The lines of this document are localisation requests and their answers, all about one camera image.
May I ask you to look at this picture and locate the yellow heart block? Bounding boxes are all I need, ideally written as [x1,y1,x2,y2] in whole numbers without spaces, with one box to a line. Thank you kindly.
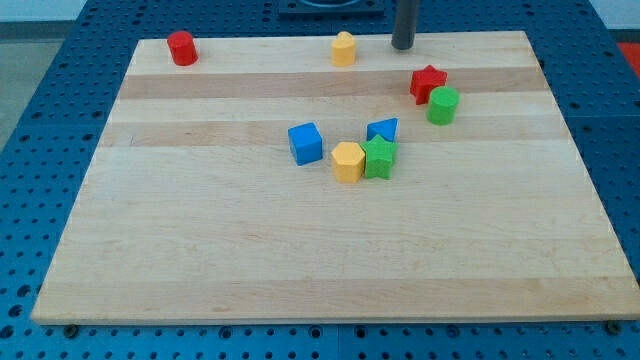
[331,31,356,67]

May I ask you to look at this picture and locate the wooden board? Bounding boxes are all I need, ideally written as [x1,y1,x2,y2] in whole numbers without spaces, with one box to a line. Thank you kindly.
[31,31,639,325]

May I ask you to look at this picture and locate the red cylinder block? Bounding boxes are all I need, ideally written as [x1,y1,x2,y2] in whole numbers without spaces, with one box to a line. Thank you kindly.
[167,30,198,66]

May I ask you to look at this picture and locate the red star block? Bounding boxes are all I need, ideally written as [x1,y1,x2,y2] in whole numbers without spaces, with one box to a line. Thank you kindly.
[409,65,448,105]

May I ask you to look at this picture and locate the yellow hexagon block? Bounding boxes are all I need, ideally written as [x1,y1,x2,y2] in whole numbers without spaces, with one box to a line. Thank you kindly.
[331,142,365,183]

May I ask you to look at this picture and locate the green cylinder block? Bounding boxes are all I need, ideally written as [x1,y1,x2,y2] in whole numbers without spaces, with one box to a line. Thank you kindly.
[426,86,460,126]

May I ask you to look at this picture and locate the blue triangle block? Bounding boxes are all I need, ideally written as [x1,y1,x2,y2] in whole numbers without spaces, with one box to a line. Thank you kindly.
[366,118,398,142]

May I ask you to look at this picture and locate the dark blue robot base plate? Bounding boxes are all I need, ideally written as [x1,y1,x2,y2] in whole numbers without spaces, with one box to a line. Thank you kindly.
[275,0,385,17]

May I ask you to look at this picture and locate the blue cube block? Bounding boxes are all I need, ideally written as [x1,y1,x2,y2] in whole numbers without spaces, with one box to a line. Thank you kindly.
[288,122,323,166]

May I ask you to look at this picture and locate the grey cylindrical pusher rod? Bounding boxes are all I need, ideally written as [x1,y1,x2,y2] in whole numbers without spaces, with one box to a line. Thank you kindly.
[391,0,420,51]

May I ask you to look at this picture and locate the green star block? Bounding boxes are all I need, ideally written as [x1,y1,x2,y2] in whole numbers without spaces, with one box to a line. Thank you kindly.
[360,135,398,180]

